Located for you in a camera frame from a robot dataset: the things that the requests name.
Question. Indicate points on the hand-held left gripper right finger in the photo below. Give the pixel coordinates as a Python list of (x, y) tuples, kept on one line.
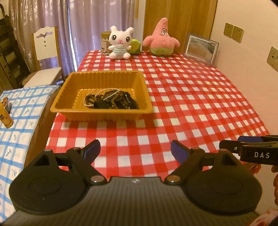
[(178, 152)]

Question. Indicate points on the white wooden chair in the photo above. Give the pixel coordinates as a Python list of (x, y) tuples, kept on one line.
[(44, 41)]

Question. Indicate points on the blue checkered cloth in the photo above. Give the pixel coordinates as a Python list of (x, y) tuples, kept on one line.
[(17, 141)]

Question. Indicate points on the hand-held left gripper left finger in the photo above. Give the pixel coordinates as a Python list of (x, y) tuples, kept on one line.
[(92, 150)]

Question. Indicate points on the pink starfish plush toy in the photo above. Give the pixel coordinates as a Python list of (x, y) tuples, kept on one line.
[(161, 37)]

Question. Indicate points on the black folding rack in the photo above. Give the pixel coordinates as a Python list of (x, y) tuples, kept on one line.
[(10, 54)]

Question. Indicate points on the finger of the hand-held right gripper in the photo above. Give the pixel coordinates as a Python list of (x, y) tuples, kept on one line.
[(229, 146), (249, 139)]

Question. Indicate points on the gold wall socket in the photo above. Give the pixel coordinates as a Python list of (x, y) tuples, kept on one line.
[(237, 34), (273, 58), (228, 29)]

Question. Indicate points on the orange plastic tray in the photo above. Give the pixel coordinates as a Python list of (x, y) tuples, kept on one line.
[(71, 102)]

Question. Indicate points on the orange juice bottle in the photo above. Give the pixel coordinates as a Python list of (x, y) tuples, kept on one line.
[(5, 117)]

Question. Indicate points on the framed picture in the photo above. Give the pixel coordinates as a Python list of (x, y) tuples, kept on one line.
[(201, 49)]

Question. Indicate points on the printed picture box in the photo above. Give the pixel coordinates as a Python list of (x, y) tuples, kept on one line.
[(7, 104)]

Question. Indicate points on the purple curtain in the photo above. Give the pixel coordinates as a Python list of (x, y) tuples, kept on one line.
[(91, 21)]

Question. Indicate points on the clear bowl with dark items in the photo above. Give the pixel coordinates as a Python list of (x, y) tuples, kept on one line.
[(97, 93)]

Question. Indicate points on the wooden door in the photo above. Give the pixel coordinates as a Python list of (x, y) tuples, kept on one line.
[(180, 13)]

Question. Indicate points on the person's right hand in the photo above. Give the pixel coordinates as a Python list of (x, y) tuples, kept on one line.
[(276, 189)]

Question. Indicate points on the white bunny plush toy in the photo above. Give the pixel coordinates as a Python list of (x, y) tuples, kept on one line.
[(119, 39)]

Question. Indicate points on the jar of nuts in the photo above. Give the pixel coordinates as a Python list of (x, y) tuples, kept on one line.
[(104, 42)]

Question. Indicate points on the green plush toy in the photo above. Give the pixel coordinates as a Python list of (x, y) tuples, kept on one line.
[(135, 46)]

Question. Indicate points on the red patterned clothing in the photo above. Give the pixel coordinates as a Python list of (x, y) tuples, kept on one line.
[(266, 219)]

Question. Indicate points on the red checkered tablecloth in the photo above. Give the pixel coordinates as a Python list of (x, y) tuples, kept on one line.
[(195, 108)]

